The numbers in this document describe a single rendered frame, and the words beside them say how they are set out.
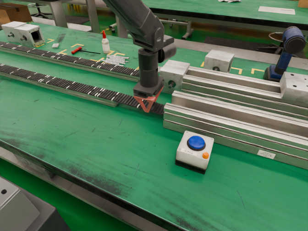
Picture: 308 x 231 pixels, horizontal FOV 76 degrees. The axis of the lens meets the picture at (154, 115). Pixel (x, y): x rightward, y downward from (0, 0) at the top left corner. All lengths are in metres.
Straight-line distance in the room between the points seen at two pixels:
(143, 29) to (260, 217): 0.49
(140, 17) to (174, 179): 0.39
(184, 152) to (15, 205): 0.36
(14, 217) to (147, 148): 0.33
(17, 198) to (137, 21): 0.43
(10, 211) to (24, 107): 0.47
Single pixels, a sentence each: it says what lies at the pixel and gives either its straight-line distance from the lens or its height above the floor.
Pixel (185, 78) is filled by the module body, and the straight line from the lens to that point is 0.73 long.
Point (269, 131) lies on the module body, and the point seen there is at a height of 0.86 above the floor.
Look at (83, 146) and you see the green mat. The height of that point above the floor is 0.78.
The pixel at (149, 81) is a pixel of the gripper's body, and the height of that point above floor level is 0.92.
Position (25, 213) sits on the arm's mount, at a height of 0.82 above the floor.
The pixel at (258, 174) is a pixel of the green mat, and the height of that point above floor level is 0.78.
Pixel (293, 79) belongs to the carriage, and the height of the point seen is 0.90.
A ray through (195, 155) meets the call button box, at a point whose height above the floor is 0.84.
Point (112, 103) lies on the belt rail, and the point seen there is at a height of 0.79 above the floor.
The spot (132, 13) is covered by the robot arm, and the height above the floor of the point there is 1.12.
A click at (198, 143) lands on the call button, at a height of 0.85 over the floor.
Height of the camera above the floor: 1.22
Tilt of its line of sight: 40 degrees down
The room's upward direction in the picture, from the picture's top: straight up
